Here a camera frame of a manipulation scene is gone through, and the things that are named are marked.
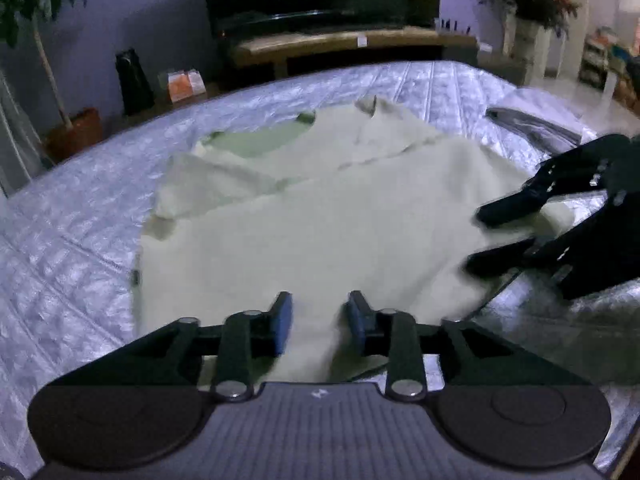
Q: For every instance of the grey folded cloth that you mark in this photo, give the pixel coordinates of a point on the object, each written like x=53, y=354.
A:
x=537, y=127

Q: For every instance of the cluttered storage shelf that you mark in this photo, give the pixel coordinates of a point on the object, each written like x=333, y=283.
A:
x=612, y=65

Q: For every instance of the wooden television bench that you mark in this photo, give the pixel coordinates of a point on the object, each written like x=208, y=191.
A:
x=340, y=42

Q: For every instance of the cream sweatshirt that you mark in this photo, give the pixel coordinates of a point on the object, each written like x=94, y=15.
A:
x=325, y=220

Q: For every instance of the leafy plant in white pot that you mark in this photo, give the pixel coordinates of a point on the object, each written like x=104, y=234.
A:
x=530, y=5

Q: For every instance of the black cone-shaped speaker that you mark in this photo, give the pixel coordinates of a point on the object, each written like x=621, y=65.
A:
x=134, y=82

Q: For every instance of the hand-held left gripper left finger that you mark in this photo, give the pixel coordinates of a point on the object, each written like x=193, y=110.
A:
x=284, y=320

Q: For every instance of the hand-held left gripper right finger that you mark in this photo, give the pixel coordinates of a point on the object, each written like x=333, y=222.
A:
x=356, y=320

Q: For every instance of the row of small bottles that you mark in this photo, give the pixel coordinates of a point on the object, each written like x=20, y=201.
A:
x=452, y=25

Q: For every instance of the white sheer curtain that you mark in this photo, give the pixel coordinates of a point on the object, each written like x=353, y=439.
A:
x=15, y=140

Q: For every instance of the potted tree in terracotta pot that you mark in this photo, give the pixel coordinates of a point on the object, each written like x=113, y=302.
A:
x=75, y=132

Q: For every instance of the dark low side table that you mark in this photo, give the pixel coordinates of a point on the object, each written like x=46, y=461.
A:
x=165, y=110

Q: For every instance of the orange and white box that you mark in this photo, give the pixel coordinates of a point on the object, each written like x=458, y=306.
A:
x=184, y=85

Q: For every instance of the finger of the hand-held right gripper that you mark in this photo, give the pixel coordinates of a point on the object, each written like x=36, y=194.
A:
x=500, y=259
x=505, y=208

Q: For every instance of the silver quilted bedspread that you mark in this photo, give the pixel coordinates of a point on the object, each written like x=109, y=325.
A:
x=75, y=240

